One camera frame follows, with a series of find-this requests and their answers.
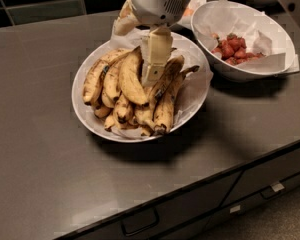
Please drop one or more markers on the dark drawer handle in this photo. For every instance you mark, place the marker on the dark drawer handle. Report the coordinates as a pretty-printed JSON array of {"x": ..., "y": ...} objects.
[
  {"x": 272, "y": 191},
  {"x": 139, "y": 222}
]

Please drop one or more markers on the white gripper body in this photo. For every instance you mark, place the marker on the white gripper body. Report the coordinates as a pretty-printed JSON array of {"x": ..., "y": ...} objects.
[{"x": 157, "y": 4}]

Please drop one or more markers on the red strawberries pile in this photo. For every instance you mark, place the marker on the red strawberries pile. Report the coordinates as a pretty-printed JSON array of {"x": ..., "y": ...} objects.
[{"x": 233, "y": 50}]

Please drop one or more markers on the right edge spotted banana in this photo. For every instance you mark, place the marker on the right edge spotted banana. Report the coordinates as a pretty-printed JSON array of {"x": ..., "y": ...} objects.
[{"x": 164, "y": 112}]

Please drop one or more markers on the white banana bowl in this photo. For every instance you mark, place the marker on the white banana bowl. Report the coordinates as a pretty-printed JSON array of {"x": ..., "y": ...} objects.
[{"x": 85, "y": 113}]

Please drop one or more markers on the white strawberry bowl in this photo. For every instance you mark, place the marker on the white strawberry bowl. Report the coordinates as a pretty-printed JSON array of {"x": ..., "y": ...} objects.
[{"x": 206, "y": 20}]

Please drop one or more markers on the orange apricots pile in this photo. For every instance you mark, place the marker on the orange apricots pile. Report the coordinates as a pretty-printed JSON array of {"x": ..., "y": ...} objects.
[{"x": 188, "y": 12}]

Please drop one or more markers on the white apricot bowl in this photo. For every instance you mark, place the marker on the white apricot bowl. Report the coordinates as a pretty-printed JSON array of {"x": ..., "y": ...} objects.
[{"x": 193, "y": 4}]

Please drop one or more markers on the dark left drawer handle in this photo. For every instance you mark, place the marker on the dark left drawer handle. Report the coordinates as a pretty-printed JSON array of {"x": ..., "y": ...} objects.
[{"x": 139, "y": 222}]

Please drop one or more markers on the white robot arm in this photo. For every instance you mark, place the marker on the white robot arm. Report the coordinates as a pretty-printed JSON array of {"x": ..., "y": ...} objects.
[{"x": 270, "y": 49}]

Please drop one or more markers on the long middle spotted banana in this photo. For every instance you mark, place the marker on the long middle spotted banana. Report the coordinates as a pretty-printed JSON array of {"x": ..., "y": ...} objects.
[{"x": 144, "y": 114}]

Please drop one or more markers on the white paper under strawberries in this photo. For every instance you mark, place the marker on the white paper under strawberries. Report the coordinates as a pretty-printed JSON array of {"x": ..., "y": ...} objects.
[{"x": 243, "y": 20}]

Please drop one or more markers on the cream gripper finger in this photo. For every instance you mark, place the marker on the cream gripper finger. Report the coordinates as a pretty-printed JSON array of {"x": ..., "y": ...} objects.
[
  {"x": 156, "y": 48},
  {"x": 126, "y": 20}
]

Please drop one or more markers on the dark right drawer handle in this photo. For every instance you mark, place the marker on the dark right drawer handle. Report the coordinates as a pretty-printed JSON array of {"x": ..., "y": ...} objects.
[{"x": 272, "y": 191}]

